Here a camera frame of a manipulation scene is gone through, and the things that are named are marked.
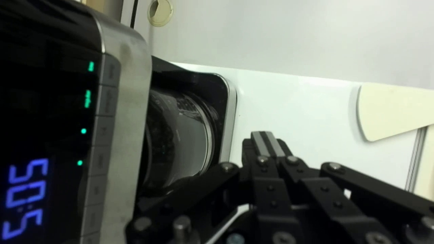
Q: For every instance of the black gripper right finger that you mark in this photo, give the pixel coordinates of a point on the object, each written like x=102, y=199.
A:
x=357, y=198

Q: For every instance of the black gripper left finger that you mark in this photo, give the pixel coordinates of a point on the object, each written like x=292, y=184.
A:
x=266, y=198

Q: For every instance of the glass coffee carafe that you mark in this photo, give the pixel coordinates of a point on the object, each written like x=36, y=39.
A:
x=181, y=135

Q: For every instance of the black and silver coffee maker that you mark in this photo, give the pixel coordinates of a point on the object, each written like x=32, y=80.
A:
x=124, y=89

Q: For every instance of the cream cutting board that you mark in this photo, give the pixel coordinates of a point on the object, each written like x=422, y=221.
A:
x=388, y=112

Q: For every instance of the white cabinet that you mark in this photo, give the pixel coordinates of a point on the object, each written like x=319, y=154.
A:
x=307, y=112

